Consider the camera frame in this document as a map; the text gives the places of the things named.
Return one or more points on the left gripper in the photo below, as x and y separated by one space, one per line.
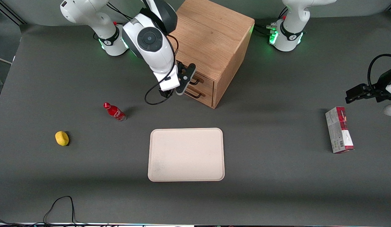
378 91

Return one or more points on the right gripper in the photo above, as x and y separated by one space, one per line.
165 93

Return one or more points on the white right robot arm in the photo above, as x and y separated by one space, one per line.
151 53

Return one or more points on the wooden drawer cabinet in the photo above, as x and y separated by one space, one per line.
214 34

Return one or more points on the grey and red carton box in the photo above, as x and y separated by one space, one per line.
338 132

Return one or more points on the red soda bottle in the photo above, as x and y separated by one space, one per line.
114 112

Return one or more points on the beige rectangular tray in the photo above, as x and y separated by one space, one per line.
186 154

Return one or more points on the dark grey table mat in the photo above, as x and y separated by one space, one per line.
277 189

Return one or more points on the yellow lemon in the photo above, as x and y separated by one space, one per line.
62 138

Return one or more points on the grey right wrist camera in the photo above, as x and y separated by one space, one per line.
189 72

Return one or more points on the black aluminium frame strut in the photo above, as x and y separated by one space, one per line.
12 15

